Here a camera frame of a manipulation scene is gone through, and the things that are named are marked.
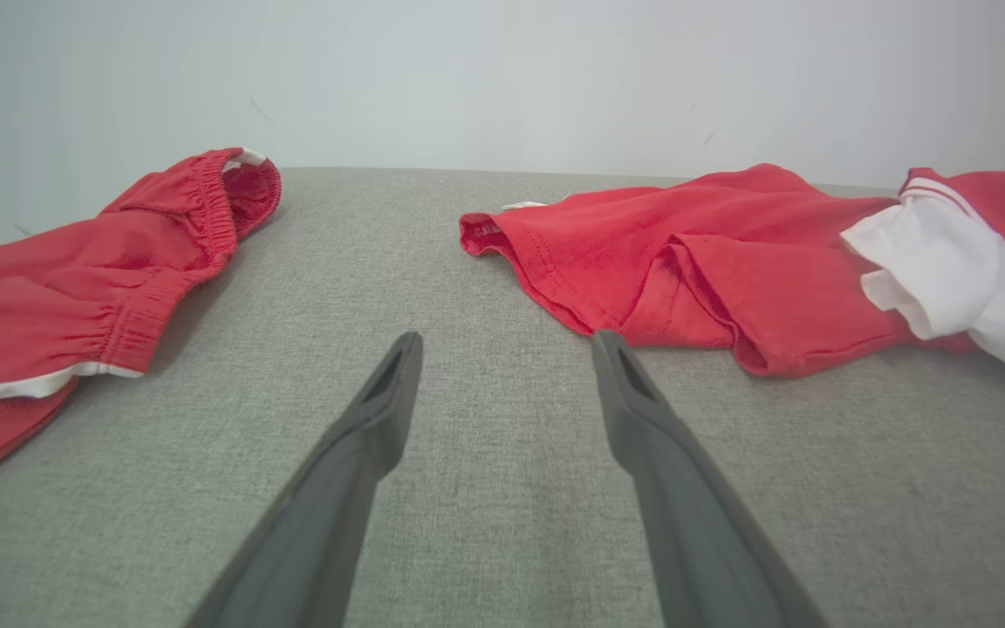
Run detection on red jersey with white trim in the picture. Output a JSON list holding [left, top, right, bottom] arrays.
[[459, 163, 1005, 391]]

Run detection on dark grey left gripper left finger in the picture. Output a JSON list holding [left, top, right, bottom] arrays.
[[184, 331, 424, 628]]

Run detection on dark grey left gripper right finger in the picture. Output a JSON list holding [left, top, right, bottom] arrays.
[[592, 330, 828, 628]]

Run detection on grey fabric sofa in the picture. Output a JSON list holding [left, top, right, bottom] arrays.
[[0, 166, 1005, 628]]

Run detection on red shorts with white trim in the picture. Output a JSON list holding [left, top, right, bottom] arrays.
[[0, 147, 283, 498]]

